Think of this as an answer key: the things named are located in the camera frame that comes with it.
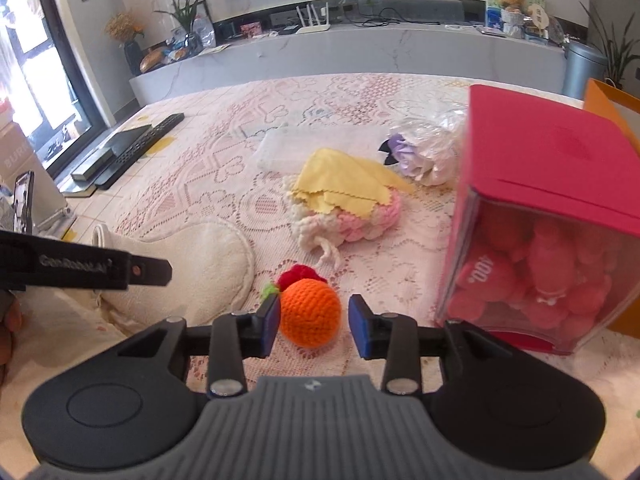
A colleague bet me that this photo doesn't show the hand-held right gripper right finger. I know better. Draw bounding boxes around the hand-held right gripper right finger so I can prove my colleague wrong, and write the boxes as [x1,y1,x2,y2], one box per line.
[348,294,506,396]

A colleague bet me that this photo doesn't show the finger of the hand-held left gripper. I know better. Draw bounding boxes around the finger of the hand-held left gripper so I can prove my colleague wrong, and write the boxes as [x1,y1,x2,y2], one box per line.
[129,256,173,289]

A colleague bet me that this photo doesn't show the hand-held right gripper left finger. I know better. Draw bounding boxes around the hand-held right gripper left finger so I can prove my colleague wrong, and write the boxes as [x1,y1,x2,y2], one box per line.
[117,294,282,400]

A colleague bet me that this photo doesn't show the orange crochet ball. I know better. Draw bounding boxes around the orange crochet ball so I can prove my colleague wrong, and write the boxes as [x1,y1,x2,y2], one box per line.
[260,278,342,349]

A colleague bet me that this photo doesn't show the orange cardboard box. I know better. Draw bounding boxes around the orange cardboard box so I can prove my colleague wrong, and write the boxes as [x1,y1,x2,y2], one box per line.
[582,77,640,339]

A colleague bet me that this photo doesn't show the person's left hand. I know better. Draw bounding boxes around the person's left hand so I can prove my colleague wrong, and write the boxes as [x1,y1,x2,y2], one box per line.
[0,296,23,386]

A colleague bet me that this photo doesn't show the cream fleece slipper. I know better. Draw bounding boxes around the cream fleece slipper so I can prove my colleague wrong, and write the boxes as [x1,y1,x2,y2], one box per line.
[90,220,257,333]

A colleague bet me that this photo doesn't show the red crochet strawberry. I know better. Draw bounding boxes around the red crochet strawberry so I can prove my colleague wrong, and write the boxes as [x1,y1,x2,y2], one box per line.
[277,263,328,293]

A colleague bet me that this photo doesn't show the pink white crochet pouch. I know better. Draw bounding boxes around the pink white crochet pouch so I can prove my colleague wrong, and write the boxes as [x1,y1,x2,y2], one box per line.
[282,175,403,267]

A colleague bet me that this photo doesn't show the black remote control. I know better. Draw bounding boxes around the black remote control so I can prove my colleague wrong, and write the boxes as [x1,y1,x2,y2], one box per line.
[94,113,186,191]

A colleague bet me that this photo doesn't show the yellow cleaning cloth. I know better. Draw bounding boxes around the yellow cleaning cloth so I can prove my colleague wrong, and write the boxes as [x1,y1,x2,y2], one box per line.
[292,149,416,213]

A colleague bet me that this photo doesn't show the pile of pink plush balls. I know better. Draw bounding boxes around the pile of pink plush balls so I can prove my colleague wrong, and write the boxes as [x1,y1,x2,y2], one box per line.
[445,210,626,341]

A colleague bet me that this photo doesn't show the white folded towel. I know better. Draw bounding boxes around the white folded towel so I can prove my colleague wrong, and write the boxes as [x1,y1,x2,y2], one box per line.
[255,127,393,173]

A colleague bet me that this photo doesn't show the purple plush flower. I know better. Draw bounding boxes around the purple plush flower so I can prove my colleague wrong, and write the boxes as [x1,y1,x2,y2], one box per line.
[382,132,431,178]

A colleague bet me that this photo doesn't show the clear plastic bag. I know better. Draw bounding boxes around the clear plastic bag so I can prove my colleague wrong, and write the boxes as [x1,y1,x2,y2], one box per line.
[385,105,468,186]

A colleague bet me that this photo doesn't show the glass balcony door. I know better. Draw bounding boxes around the glass balcony door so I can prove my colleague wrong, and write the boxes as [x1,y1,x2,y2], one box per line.
[0,0,121,181]

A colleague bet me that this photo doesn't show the bronze round ornament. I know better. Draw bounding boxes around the bronze round ornament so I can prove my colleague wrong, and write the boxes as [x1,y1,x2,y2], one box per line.
[140,47,168,71]

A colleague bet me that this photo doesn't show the clear box with red lid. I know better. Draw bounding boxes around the clear box with red lid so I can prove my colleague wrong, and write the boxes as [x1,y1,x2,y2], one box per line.
[434,84,640,356]

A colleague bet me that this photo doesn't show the dried yellow flowers in vase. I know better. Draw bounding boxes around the dried yellow flowers in vase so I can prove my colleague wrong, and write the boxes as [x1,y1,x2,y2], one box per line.
[105,12,146,76]

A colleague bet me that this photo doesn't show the green plant in glass vase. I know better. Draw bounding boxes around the green plant in glass vase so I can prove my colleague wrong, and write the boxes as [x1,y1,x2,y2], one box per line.
[152,0,206,56]

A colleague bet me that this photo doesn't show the white marble television console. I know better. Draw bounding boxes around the white marble television console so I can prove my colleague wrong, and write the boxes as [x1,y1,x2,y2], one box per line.
[129,20,568,106]

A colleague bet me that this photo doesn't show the white router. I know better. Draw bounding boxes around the white router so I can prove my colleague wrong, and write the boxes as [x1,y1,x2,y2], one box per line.
[295,2,331,35]

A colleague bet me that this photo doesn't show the grey-blue pedal trash can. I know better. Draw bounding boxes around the grey-blue pedal trash can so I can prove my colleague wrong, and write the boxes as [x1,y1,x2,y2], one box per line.
[561,41,608,101]

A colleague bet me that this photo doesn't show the colourful printed card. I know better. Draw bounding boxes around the colourful printed card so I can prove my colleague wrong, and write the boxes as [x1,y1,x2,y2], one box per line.
[485,0,548,36]

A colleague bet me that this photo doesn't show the teddy bear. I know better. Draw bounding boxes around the teddy bear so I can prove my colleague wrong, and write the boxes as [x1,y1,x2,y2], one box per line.
[500,0,526,38]

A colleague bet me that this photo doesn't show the round paper fan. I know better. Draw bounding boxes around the round paper fan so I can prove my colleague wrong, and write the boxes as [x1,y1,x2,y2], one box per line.
[527,2,551,33]

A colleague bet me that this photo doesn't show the tall-leaved potted plant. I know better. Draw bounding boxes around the tall-leaved potted plant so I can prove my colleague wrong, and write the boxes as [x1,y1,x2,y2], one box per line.
[580,0,640,88]

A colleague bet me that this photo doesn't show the black cables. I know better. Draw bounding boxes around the black cables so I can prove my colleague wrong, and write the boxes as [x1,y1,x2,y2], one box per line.
[350,7,441,27]

